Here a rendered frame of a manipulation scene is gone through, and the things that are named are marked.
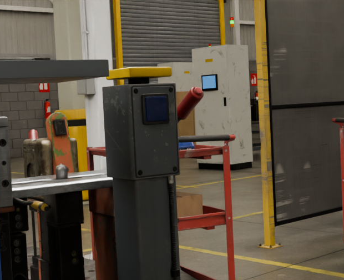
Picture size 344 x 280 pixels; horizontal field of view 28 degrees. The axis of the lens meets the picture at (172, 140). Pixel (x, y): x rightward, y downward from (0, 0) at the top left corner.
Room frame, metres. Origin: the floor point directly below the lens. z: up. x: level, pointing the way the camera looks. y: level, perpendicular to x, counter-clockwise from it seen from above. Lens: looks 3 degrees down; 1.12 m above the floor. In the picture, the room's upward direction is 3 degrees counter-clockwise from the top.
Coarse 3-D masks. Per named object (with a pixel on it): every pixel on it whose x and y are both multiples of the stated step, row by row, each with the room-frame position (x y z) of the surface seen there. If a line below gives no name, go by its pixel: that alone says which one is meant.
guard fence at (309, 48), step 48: (288, 0) 5.47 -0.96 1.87; (336, 0) 5.91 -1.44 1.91; (288, 48) 5.44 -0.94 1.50; (336, 48) 5.88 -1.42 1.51; (288, 96) 5.43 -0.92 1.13; (336, 96) 5.86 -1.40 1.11; (288, 144) 5.42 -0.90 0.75; (336, 144) 5.85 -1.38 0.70; (288, 192) 5.39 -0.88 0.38; (336, 192) 5.83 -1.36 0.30
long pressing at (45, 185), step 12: (12, 180) 1.17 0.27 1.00; (24, 180) 1.16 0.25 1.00; (36, 180) 1.15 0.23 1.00; (48, 180) 1.15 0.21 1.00; (60, 180) 1.13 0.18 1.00; (72, 180) 1.12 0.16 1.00; (84, 180) 1.08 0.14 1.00; (96, 180) 1.09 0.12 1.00; (108, 180) 1.10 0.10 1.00; (12, 192) 1.01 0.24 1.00; (24, 192) 1.02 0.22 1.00; (36, 192) 1.03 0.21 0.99; (48, 192) 1.04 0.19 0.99; (60, 192) 1.05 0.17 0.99
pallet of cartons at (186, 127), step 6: (180, 96) 14.21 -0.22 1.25; (192, 114) 14.44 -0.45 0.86; (180, 120) 14.19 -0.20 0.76; (186, 120) 14.31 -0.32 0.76; (192, 120) 14.46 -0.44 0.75; (180, 126) 14.19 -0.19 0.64; (186, 126) 14.30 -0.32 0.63; (192, 126) 14.42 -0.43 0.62; (180, 132) 14.20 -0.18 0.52; (186, 132) 14.29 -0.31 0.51; (192, 132) 14.42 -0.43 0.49
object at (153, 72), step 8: (112, 72) 0.84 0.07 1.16; (120, 72) 0.83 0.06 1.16; (128, 72) 0.81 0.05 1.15; (136, 72) 0.82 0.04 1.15; (144, 72) 0.82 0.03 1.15; (152, 72) 0.83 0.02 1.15; (160, 72) 0.83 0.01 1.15; (168, 72) 0.84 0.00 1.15; (128, 80) 0.85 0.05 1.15; (136, 80) 0.84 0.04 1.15; (144, 80) 0.84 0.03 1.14
